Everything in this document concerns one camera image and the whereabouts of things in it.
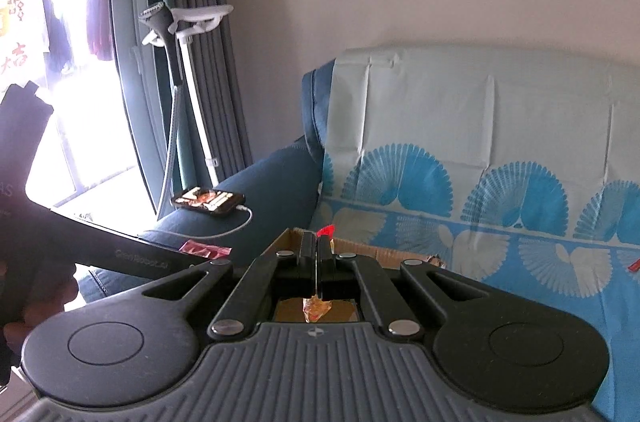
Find smartphone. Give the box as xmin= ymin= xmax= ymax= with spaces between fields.
xmin=170 ymin=186 xmax=247 ymax=216

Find white garment steamer stand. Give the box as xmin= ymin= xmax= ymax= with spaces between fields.
xmin=131 ymin=4 xmax=235 ymax=185

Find person's left hand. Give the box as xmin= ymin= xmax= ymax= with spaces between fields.
xmin=4 ymin=269 xmax=79 ymax=330

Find dark red snack packet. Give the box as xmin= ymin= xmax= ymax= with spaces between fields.
xmin=179 ymin=239 xmax=232 ymax=260

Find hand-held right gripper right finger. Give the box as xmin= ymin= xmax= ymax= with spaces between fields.
xmin=318 ymin=236 xmax=494 ymax=339

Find blue white printed cloth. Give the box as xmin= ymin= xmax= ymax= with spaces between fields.
xmin=310 ymin=45 xmax=640 ymax=422

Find blue fabric sofa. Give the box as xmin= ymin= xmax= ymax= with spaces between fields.
xmin=80 ymin=57 xmax=341 ymax=305

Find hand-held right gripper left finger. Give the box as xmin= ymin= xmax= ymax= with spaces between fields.
xmin=142 ymin=235 xmax=318 ymax=339

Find hanging clothes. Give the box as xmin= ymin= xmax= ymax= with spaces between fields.
xmin=35 ymin=0 xmax=114 ymax=70

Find white charging cable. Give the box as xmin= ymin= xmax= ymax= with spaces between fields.
xmin=149 ymin=204 xmax=254 ymax=239

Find cardboard box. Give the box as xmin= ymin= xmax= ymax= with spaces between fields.
xmin=270 ymin=226 xmax=448 ymax=324

